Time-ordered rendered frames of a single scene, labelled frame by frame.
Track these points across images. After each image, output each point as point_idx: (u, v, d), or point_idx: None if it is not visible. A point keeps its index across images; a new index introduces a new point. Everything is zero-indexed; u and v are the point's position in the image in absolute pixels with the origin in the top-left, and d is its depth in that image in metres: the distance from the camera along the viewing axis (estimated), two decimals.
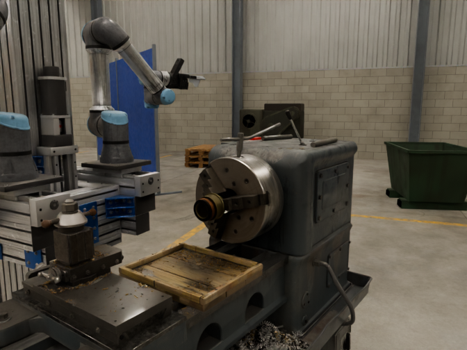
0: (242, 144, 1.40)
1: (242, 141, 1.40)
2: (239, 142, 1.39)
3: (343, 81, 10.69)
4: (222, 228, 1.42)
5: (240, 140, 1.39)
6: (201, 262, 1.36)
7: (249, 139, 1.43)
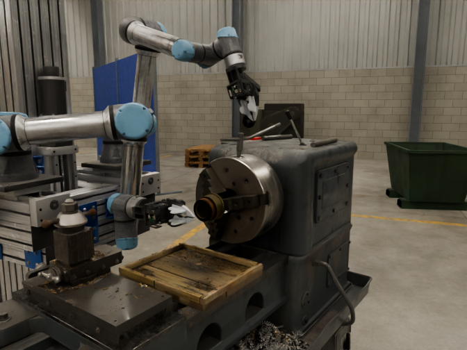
0: (242, 144, 1.40)
1: (242, 141, 1.40)
2: (239, 142, 1.39)
3: (343, 81, 10.69)
4: (222, 228, 1.42)
5: (240, 140, 1.39)
6: (201, 262, 1.36)
7: (249, 139, 1.43)
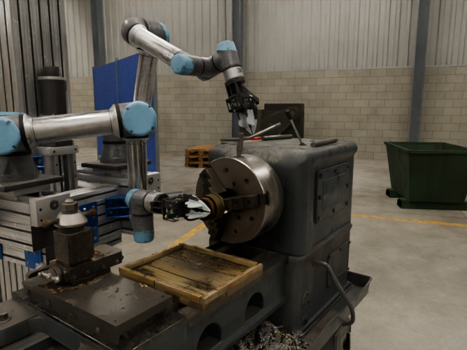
0: (242, 144, 1.40)
1: (242, 141, 1.40)
2: (239, 142, 1.39)
3: (343, 81, 10.69)
4: (222, 228, 1.42)
5: (240, 140, 1.39)
6: (201, 262, 1.36)
7: (249, 139, 1.43)
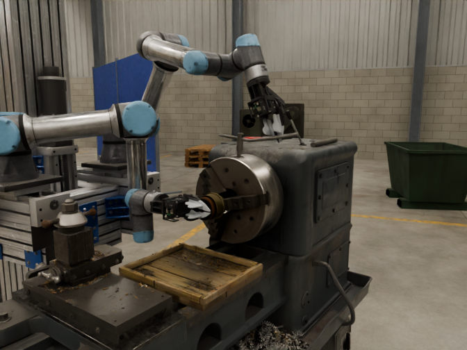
0: (238, 144, 1.39)
1: (238, 141, 1.39)
2: (236, 141, 1.40)
3: (343, 81, 10.69)
4: (222, 228, 1.42)
5: (237, 139, 1.40)
6: (201, 262, 1.36)
7: (249, 141, 1.36)
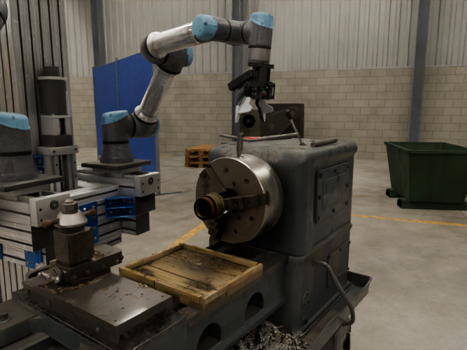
0: (238, 144, 1.39)
1: (238, 141, 1.39)
2: (236, 141, 1.40)
3: (343, 81, 10.69)
4: (222, 228, 1.42)
5: (237, 139, 1.40)
6: (201, 262, 1.36)
7: (249, 141, 1.36)
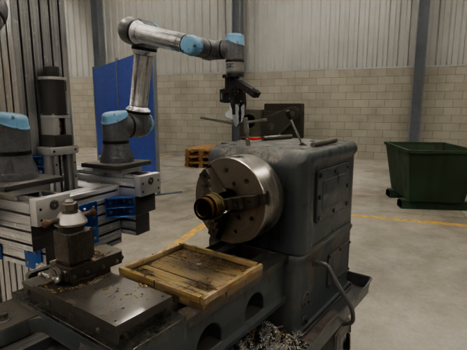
0: (247, 127, 1.61)
1: (247, 124, 1.61)
2: (248, 124, 1.60)
3: (343, 81, 10.69)
4: (222, 228, 1.42)
5: (248, 123, 1.61)
6: (201, 262, 1.36)
7: (237, 123, 1.63)
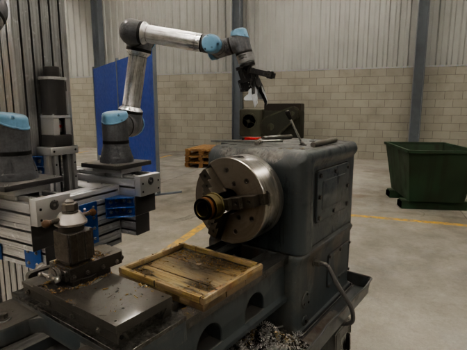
0: None
1: None
2: (261, 142, 1.70)
3: (343, 81, 10.69)
4: (222, 228, 1.42)
5: (260, 143, 1.70)
6: (201, 262, 1.36)
7: (249, 142, 1.72)
